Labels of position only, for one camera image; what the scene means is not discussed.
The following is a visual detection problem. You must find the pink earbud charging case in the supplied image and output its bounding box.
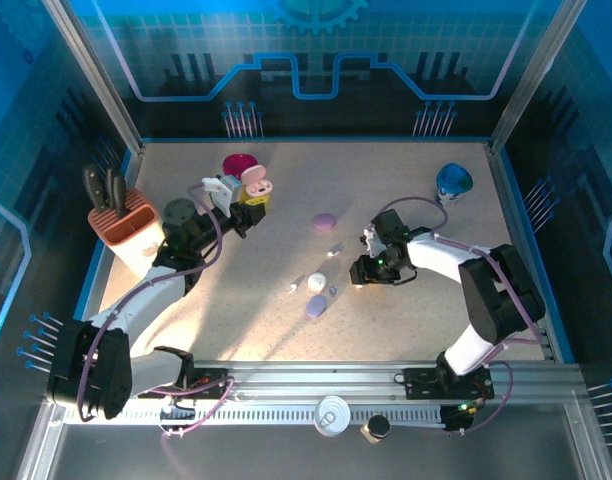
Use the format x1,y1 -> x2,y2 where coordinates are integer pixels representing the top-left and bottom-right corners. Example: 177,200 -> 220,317
239,164 -> 276,199

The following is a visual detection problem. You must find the white slotted cable duct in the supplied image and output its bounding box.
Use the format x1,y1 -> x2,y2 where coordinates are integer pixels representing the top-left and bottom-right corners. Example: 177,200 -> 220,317
63,403 -> 450,427

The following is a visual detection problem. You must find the aluminium frame post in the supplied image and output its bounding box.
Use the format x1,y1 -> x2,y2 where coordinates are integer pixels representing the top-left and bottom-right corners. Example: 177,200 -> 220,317
40,0 -> 146,156
487,0 -> 590,156

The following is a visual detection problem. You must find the yogurt cup blue lid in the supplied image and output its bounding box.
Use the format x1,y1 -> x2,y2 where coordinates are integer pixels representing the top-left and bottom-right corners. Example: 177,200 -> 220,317
435,162 -> 473,204

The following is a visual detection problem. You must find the small jar black lid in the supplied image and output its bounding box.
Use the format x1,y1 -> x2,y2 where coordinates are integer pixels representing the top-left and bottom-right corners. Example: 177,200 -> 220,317
360,414 -> 391,445

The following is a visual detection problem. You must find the periwinkle earbud charging case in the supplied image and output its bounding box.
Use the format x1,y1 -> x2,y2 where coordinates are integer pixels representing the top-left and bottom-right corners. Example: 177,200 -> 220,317
305,294 -> 329,319

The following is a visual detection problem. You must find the silver tin can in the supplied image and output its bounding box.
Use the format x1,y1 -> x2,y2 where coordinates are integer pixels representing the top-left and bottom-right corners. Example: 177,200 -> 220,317
313,394 -> 352,439

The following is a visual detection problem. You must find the black handled knife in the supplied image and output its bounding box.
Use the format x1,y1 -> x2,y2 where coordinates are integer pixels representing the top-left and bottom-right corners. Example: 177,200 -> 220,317
81,163 -> 109,214
110,172 -> 129,220
102,168 -> 118,209

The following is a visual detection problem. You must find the aluminium mounting rail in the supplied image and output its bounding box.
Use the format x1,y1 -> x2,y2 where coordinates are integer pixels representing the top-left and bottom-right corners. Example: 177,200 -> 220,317
45,358 -> 587,406

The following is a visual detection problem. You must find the yogurt cup magenta lid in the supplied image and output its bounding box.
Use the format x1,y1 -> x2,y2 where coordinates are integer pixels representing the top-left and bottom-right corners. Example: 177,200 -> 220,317
221,153 -> 261,184

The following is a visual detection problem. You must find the cream knife block brown top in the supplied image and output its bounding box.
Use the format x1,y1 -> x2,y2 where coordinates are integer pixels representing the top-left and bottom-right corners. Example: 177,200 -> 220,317
87,188 -> 170,279

